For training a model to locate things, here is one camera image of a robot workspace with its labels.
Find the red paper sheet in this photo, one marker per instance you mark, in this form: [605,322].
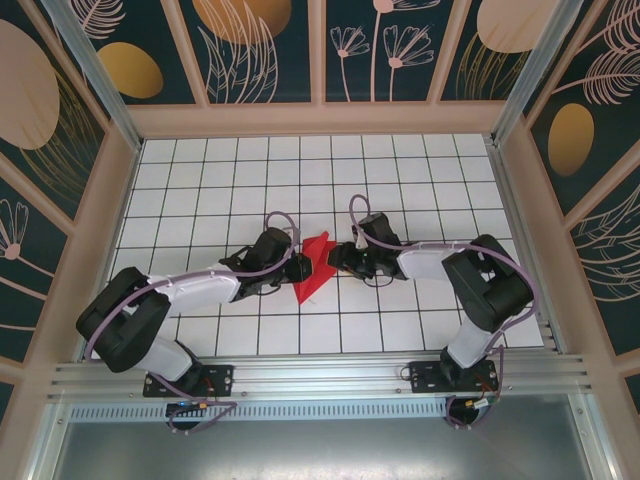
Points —
[315,280]

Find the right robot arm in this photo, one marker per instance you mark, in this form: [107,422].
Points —
[490,290]

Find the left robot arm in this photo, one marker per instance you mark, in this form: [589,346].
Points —
[120,320]

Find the grey metal sheet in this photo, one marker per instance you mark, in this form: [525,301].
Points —
[320,450]

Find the small controller board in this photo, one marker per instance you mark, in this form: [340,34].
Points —
[482,402]
[185,407]

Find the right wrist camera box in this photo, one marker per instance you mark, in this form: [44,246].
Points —
[360,240]

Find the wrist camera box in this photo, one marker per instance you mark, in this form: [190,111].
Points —
[290,231]
[360,240]

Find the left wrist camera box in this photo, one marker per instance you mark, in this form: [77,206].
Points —
[290,231]

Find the aluminium mounting rail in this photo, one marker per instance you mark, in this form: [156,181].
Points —
[320,375]

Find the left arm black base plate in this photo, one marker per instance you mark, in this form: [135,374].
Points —
[220,377]

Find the aluminium side rail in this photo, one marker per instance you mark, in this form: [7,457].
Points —
[507,200]

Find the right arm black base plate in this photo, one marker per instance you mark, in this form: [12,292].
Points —
[425,375]

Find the aluminium corner post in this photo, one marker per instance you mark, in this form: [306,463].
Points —
[530,75]
[100,85]

